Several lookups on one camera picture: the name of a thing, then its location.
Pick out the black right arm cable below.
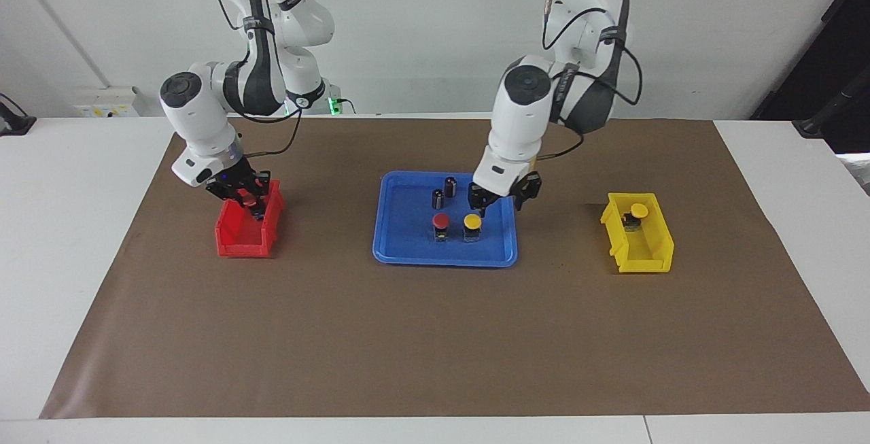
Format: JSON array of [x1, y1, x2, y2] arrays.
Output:
[[216, 0, 304, 159]]

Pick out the brown paper table mat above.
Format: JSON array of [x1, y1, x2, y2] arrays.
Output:
[[39, 118, 870, 420]]

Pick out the dark side panel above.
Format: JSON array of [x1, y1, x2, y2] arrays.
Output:
[[751, 0, 870, 154]]

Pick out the blue plastic tray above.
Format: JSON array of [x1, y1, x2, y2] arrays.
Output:
[[372, 171, 519, 268]]

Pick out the black stand pole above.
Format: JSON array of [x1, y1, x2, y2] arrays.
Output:
[[792, 80, 870, 139]]

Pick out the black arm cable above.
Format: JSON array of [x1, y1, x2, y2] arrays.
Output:
[[541, 0, 644, 159], [216, 0, 304, 159]]

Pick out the red plastic bin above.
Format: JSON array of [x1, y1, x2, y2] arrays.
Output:
[[215, 180, 286, 258]]

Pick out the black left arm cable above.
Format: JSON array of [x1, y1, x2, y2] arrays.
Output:
[[541, 0, 644, 159]]

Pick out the black table clamp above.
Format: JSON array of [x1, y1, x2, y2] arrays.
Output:
[[0, 93, 37, 136]]

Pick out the yellow plastic bin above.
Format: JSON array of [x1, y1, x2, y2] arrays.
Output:
[[600, 192, 675, 274]]

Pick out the white wall socket strip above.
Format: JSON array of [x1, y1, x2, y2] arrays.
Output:
[[73, 86, 141, 118]]

